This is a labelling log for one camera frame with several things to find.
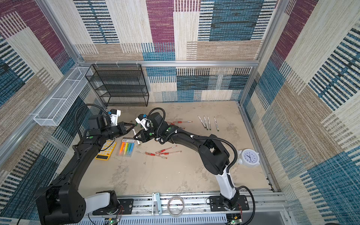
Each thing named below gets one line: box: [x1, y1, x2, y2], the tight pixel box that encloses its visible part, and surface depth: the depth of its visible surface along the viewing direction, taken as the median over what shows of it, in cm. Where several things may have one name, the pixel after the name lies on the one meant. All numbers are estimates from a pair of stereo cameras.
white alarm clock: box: [236, 148, 261, 169], surface depth 89 cm
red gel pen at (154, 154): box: [145, 151, 168, 159], surface depth 93 cm
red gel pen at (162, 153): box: [158, 150, 182, 156], surface depth 94 cm
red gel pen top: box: [173, 120, 194, 124], surface depth 111 cm
